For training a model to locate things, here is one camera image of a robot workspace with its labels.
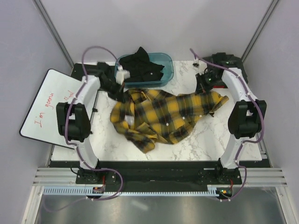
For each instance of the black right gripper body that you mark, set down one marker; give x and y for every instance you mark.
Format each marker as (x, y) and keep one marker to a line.
(207, 80)

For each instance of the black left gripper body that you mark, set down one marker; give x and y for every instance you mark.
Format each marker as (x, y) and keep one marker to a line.
(113, 89)

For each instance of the yellow plaid long sleeve shirt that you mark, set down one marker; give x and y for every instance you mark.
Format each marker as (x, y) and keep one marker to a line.
(149, 116)

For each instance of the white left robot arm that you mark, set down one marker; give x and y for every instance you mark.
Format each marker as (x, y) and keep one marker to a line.
(74, 116)

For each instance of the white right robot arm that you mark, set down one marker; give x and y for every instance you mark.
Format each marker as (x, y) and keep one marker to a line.
(246, 121)

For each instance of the folded dark striped shirt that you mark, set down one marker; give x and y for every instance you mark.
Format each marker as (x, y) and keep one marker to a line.
(225, 60)

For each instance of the black mat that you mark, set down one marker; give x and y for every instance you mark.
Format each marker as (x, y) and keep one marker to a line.
(103, 71)

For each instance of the black shirt in bin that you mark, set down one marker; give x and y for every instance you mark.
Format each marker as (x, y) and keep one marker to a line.
(141, 68)

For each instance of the teal plastic bin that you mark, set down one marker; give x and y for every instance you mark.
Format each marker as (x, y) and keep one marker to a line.
(168, 71)

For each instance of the white dry-erase board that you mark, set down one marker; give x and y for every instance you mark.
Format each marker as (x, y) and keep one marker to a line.
(41, 120)

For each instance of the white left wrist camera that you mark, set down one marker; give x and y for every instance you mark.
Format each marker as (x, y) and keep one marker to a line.
(121, 75)

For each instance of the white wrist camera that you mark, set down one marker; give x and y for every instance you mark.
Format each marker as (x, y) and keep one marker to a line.
(121, 75)
(199, 67)

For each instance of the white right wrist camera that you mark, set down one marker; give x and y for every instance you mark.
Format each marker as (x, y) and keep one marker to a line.
(199, 67)

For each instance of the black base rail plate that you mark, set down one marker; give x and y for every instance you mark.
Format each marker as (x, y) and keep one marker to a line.
(154, 176)

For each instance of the aluminium frame rail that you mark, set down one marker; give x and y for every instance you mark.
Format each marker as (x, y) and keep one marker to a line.
(256, 177)

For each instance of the light blue cable duct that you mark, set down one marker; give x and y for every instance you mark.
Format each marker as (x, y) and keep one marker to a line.
(92, 191)

